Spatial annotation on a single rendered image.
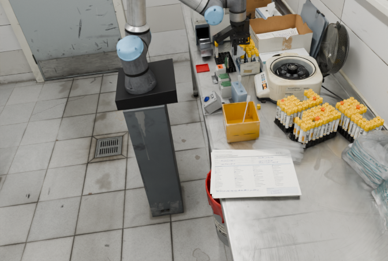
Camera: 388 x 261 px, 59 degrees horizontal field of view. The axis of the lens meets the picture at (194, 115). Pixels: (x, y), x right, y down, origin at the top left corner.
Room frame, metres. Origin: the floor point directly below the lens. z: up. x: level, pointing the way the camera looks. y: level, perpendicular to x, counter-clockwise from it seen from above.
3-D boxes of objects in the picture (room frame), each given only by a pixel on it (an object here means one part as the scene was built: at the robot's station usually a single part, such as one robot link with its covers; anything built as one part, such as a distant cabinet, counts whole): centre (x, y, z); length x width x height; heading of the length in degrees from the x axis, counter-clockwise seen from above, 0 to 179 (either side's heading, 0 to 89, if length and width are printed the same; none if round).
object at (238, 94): (1.21, -0.21, 0.92); 0.10 x 0.07 x 0.10; 9
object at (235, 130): (1.04, -0.19, 0.93); 0.13 x 0.13 x 0.10; 0
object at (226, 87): (1.30, -0.16, 0.91); 0.05 x 0.04 x 0.07; 92
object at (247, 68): (1.55, -0.30, 0.91); 0.20 x 0.10 x 0.07; 2
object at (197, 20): (1.94, -0.19, 1.03); 0.31 x 0.27 x 0.30; 2
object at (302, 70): (1.29, -0.47, 0.97); 0.15 x 0.15 x 0.07
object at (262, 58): (1.47, -0.49, 0.92); 0.24 x 0.12 x 0.10; 92
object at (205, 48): (1.74, -0.11, 0.92); 0.21 x 0.07 x 0.05; 2
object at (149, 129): (1.36, 0.24, 0.44); 0.20 x 0.20 x 0.87; 2
